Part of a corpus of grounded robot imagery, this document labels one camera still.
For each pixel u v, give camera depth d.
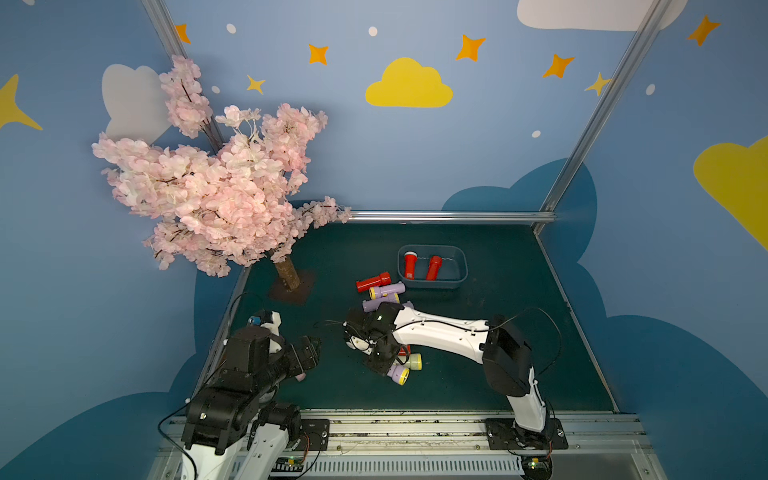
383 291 0.99
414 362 0.82
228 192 0.56
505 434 0.74
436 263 1.07
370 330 0.60
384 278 1.02
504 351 0.48
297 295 1.02
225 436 0.40
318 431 0.74
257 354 0.48
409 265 1.07
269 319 0.60
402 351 0.86
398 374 0.76
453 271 1.09
